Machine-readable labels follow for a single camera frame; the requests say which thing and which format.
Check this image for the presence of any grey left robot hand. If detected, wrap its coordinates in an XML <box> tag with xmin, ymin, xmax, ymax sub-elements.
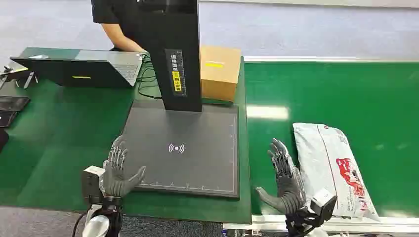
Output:
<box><xmin>102</xmin><ymin>135</ymin><xmax>147</xmax><ymax>198</ymax></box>

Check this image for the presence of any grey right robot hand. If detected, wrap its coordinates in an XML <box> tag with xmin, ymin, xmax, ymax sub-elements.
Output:
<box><xmin>255</xmin><ymin>138</ymin><xmax>307</xmax><ymax>216</ymax></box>

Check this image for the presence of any white plastic mailer parcel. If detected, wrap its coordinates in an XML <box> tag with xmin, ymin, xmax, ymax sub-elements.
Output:
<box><xmin>293</xmin><ymin>122</ymin><xmax>380</xmax><ymax>222</ymax></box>

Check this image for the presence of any green conveyor belt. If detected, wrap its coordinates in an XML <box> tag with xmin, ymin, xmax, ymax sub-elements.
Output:
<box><xmin>244</xmin><ymin>61</ymin><xmax>419</xmax><ymax>218</ymax></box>

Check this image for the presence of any grey open laptop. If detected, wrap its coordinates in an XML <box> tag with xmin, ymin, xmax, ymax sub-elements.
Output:
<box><xmin>10</xmin><ymin>49</ymin><xmax>146</xmax><ymax>88</ymax></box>

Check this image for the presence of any black phone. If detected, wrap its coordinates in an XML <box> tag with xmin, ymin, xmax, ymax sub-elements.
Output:
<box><xmin>0</xmin><ymin>95</ymin><xmax>31</xmax><ymax>113</ymax></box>

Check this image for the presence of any brown cardboard box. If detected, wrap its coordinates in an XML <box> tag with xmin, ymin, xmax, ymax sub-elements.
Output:
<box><xmin>200</xmin><ymin>45</ymin><xmax>242</xmax><ymax>103</ymax></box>

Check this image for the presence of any black scanner column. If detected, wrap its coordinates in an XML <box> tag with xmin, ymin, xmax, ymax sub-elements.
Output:
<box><xmin>136</xmin><ymin>0</ymin><xmax>203</xmax><ymax>113</ymax></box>

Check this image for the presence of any person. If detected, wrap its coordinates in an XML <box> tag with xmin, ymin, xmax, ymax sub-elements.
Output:
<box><xmin>90</xmin><ymin>0</ymin><xmax>147</xmax><ymax>53</ymax></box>

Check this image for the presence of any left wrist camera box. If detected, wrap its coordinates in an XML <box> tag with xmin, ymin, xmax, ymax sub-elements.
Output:
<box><xmin>81</xmin><ymin>165</ymin><xmax>106</xmax><ymax>205</ymax></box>

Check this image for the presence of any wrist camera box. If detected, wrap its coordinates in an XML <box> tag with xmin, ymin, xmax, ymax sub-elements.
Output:
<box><xmin>81</xmin><ymin>165</ymin><xmax>106</xmax><ymax>205</ymax></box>
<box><xmin>310</xmin><ymin>188</ymin><xmax>338</xmax><ymax>223</ymax></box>

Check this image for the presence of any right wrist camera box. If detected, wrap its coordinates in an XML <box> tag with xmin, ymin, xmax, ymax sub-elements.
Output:
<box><xmin>310</xmin><ymin>188</ymin><xmax>338</xmax><ymax>223</ymax></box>

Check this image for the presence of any silver conveyor frame rail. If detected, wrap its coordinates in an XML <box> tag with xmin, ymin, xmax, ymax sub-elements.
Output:
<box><xmin>222</xmin><ymin>214</ymin><xmax>419</xmax><ymax>236</ymax></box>

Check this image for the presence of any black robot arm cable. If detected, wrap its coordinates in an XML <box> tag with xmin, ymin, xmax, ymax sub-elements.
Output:
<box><xmin>71</xmin><ymin>211</ymin><xmax>88</xmax><ymax>237</ymax></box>

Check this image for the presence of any black scanner base plate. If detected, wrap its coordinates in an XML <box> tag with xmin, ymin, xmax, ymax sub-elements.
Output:
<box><xmin>120</xmin><ymin>100</ymin><xmax>240</xmax><ymax>199</ymax></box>

